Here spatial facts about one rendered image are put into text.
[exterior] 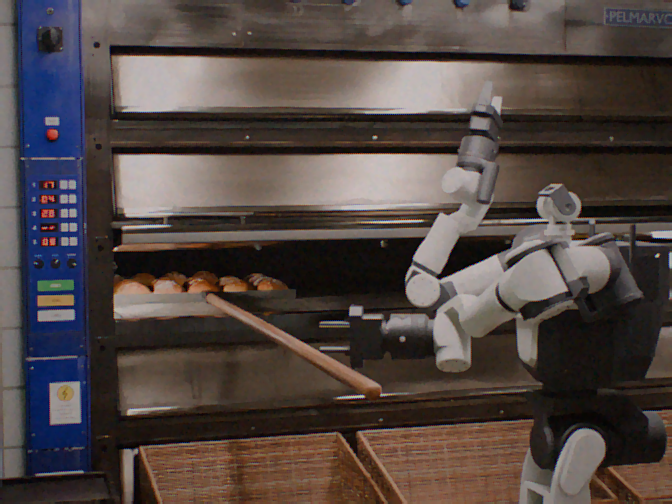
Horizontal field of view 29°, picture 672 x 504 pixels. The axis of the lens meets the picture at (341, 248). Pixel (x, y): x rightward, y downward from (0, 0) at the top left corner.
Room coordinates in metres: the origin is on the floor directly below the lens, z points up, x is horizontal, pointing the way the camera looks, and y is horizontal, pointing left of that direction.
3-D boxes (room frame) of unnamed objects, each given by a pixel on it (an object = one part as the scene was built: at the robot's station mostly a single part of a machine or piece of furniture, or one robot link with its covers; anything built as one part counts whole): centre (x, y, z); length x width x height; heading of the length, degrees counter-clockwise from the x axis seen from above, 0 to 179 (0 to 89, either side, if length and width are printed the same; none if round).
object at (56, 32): (3.26, 0.72, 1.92); 0.06 x 0.04 x 0.11; 107
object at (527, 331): (2.77, -0.52, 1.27); 0.34 x 0.30 x 0.36; 7
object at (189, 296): (4.05, 0.45, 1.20); 0.55 x 0.36 x 0.03; 105
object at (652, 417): (2.79, -0.55, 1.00); 0.28 x 0.13 x 0.18; 107
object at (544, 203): (2.77, -0.46, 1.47); 0.10 x 0.07 x 0.09; 7
